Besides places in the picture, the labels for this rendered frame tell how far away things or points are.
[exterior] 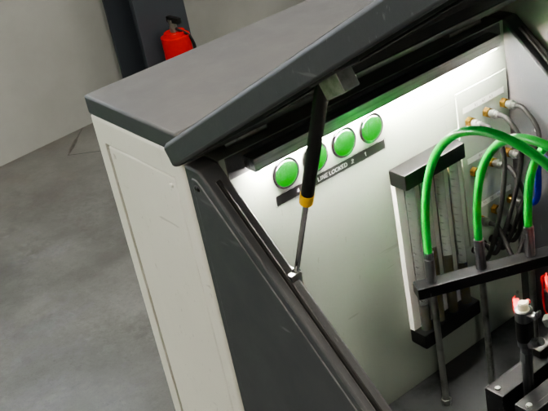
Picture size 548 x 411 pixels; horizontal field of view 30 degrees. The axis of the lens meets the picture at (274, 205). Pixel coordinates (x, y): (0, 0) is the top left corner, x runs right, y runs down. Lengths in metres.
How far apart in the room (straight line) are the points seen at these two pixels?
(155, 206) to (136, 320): 2.23
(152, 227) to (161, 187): 0.12
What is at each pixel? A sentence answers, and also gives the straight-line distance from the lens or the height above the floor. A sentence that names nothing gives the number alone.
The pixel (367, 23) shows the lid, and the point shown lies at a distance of 1.01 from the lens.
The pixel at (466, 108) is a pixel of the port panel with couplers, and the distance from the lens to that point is 1.83.
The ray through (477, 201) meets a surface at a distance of 1.71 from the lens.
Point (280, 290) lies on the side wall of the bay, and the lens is 1.43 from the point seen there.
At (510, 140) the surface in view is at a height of 1.43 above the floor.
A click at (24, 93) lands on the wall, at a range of 5.44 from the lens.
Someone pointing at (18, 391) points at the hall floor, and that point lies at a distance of 3.72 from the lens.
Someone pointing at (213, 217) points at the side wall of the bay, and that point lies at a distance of 1.49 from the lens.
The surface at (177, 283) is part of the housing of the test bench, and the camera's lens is 1.72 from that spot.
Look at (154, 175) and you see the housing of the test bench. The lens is 1.61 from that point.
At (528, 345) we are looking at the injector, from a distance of 1.66.
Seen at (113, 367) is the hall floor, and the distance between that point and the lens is 3.66.
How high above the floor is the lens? 2.09
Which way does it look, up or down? 28 degrees down
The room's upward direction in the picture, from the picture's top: 11 degrees counter-clockwise
